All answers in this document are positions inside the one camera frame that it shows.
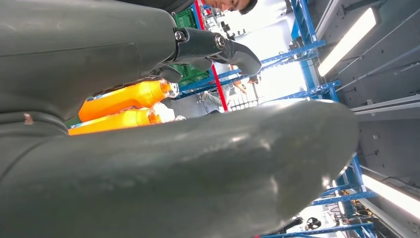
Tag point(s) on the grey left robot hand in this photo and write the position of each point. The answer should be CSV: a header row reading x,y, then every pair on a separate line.
x,y
164,180

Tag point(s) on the person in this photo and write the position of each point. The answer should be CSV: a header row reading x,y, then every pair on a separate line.
x,y
229,4
213,98

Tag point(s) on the red metal pole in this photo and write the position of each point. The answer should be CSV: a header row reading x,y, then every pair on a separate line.
x,y
220,90

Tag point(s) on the green crate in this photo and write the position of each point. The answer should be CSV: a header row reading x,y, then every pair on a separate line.
x,y
185,19

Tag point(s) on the long ceiling light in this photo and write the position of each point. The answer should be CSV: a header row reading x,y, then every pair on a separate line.
x,y
347,41
393,197

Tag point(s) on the blue metal frame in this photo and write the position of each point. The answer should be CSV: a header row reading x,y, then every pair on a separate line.
x,y
344,198
303,19

